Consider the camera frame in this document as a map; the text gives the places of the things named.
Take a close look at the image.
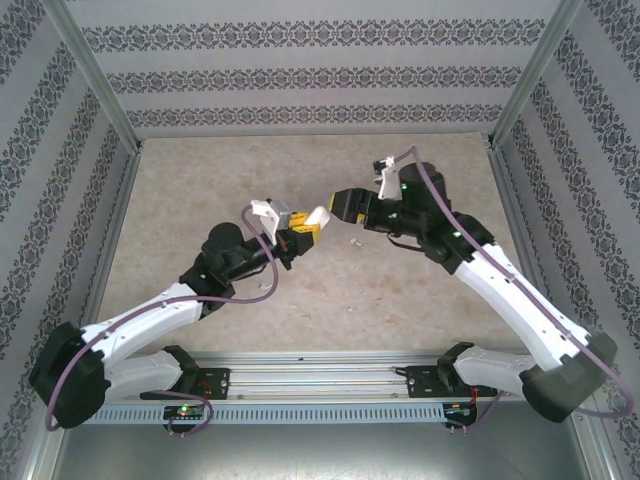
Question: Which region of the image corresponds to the grey sheet metal panel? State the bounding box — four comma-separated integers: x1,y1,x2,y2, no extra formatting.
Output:
49,424,609,480

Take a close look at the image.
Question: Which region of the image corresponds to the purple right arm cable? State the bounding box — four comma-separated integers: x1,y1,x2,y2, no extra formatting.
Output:
394,146,635,436

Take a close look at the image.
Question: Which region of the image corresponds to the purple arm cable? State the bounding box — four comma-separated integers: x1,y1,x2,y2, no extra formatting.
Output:
394,146,635,436
44,203,281,440

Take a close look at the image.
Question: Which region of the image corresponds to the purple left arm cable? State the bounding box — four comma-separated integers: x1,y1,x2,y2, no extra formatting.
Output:
44,203,281,440

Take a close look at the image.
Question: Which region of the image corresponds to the aluminium table side rail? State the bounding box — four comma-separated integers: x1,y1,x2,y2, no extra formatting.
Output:
487,144,621,480
19,147,144,480

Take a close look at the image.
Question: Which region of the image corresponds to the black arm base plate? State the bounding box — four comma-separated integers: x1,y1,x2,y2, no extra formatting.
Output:
404,364,496,401
194,367,232,401

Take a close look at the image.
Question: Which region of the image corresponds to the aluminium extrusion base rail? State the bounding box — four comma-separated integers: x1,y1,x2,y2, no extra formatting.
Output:
119,349,526,404

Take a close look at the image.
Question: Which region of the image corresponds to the grey slotted cable duct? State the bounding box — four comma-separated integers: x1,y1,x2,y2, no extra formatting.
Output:
84,402,481,426

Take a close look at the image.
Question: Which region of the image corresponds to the aluminium frame post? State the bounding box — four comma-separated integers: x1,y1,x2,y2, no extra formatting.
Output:
39,0,146,151
487,0,586,149

